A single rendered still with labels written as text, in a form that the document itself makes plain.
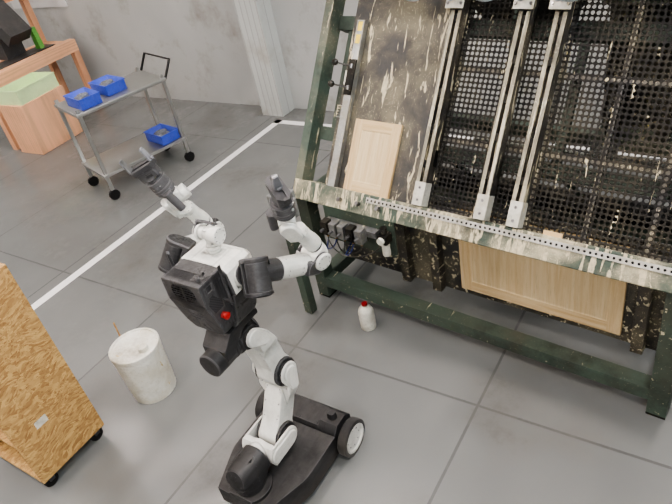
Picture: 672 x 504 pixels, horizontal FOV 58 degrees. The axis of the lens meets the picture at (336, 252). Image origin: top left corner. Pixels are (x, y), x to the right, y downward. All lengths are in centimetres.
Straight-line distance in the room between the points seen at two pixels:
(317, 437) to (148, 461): 100
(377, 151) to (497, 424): 159
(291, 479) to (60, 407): 131
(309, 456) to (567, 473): 121
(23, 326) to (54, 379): 36
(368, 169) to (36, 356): 199
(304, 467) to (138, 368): 119
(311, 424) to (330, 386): 45
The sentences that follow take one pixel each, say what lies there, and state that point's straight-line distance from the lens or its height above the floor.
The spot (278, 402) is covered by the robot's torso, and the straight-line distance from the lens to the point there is 299.
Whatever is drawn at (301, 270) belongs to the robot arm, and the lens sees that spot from 238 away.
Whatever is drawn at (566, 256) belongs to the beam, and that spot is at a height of 85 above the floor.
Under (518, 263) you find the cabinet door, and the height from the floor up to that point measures 54.
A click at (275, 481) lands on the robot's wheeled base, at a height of 17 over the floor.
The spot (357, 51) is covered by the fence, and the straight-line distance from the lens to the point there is 365.
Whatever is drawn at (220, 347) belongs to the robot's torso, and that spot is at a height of 100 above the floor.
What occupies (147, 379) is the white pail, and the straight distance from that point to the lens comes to 380.
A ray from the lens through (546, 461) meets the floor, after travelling 324.
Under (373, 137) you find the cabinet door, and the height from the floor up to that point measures 115.
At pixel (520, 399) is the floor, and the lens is 346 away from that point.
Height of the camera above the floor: 264
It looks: 35 degrees down
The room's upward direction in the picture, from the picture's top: 12 degrees counter-clockwise
